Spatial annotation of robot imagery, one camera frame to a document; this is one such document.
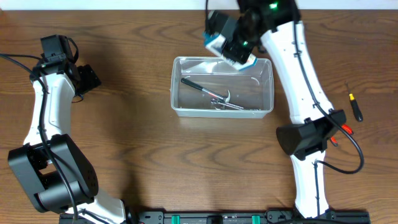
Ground white teal screwdriver box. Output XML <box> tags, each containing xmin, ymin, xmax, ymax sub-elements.
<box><xmin>203</xmin><ymin>32</ymin><xmax>257</xmax><ymax>70</ymax></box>

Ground clear plastic container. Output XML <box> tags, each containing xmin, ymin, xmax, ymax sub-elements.
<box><xmin>170</xmin><ymin>57</ymin><xmax>274</xmax><ymax>119</ymax></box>

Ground small claw hammer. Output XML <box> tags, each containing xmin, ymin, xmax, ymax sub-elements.
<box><xmin>181</xmin><ymin>78</ymin><xmax>231</xmax><ymax>104</ymax></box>

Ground silver ring wrench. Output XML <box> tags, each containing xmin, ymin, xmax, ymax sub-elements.
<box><xmin>211</xmin><ymin>98</ymin><xmax>259</xmax><ymax>111</ymax></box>

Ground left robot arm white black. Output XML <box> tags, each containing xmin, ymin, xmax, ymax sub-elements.
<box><xmin>7</xmin><ymin>65</ymin><xmax>126</xmax><ymax>223</ymax></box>

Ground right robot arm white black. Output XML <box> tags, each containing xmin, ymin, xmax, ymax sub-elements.
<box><xmin>205</xmin><ymin>1</ymin><xmax>346</xmax><ymax>218</ymax></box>

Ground black yellow screwdriver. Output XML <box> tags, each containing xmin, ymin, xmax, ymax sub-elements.
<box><xmin>345</xmin><ymin>81</ymin><xmax>364</xmax><ymax>122</ymax></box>

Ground red handled pliers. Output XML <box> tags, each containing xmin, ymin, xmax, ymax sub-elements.
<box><xmin>330</xmin><ymin>124</ymin><xmax>354</xmax><ymax>147</ymax></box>

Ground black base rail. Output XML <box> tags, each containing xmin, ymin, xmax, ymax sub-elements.
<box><xmin>58</xmin><ymin>210</ymin><xmax>371</xmax><ymax>224</ymax></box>

